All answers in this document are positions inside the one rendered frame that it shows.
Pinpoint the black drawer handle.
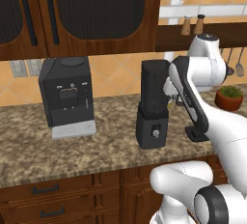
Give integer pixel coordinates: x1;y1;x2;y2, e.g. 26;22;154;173
40;207;67;219
31;183;61;195

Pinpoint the hanging metal ladle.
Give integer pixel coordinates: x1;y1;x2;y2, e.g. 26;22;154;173
225;47;235;76

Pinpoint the wooden shaker with white top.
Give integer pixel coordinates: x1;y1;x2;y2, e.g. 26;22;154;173
180;14;193;37

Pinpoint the grey wall socket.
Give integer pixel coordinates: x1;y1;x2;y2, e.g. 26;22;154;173
26;58;43;77
9;59;29;79

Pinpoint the white window frame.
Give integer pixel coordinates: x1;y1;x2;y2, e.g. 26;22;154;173
158;0;247;62

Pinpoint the wooden drawer front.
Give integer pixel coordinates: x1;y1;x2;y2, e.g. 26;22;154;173
0;171;123;204
0;195;123;224

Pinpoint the wooden shaker with black top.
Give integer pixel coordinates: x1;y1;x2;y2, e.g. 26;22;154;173
193;14;206;36

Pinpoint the black blender with jar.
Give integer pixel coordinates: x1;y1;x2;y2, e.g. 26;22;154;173
135;59;172;151

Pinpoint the black coffee machine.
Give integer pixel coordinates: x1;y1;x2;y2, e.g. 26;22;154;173
38;56;97;140

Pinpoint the wooden base cupboard door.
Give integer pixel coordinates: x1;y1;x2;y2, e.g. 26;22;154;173
121;163;165;224

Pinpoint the dark wood cupboard door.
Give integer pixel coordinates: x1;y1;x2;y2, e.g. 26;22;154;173
0;0;49;61
34;0;163;58

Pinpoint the black cupboard handle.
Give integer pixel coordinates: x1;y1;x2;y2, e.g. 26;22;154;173
16;0;39;47
43;0;61;46

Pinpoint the green plant in red pot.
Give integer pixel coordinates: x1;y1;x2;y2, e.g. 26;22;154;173
214;85;245;113

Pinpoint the dark wood wall shelf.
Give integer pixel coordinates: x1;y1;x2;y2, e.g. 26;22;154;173
155;21;247;53

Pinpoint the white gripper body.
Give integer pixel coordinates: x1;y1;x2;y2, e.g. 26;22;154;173
162;76;178;100

